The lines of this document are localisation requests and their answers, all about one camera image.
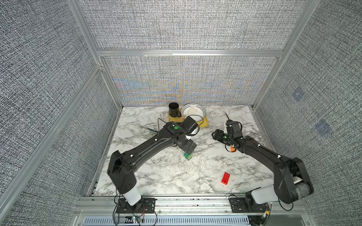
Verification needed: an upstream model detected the white vented cable duct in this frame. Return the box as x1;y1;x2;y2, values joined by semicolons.
83;215;251;226

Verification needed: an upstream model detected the orange lego brick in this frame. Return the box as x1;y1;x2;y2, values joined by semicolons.
230;146;236;153

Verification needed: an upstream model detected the dark green lego brick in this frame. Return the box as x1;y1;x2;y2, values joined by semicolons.
184;153;193;161

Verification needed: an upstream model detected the red lego brick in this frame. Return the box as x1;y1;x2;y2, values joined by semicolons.
221;172;230;185

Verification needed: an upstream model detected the black mug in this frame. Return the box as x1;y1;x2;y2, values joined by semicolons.
168;102;182;118

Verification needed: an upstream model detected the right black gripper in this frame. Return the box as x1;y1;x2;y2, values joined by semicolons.
211;128;233;147

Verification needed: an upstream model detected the aluminium front rail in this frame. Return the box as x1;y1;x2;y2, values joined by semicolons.
73;194;312;217

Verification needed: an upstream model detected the yellow tray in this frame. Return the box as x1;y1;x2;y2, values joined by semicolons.
168;108;210;128

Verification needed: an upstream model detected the white patterned bowl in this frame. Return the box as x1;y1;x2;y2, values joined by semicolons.
181;103;206;122

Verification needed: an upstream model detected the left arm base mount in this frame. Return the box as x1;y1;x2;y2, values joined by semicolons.
116;198;156;214

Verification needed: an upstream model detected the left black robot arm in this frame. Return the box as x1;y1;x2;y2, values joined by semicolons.
107;117;200;208

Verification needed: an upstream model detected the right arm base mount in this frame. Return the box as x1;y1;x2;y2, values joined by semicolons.
228;195;268;213

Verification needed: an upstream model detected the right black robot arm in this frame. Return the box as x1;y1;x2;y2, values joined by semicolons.
212;120;314;206

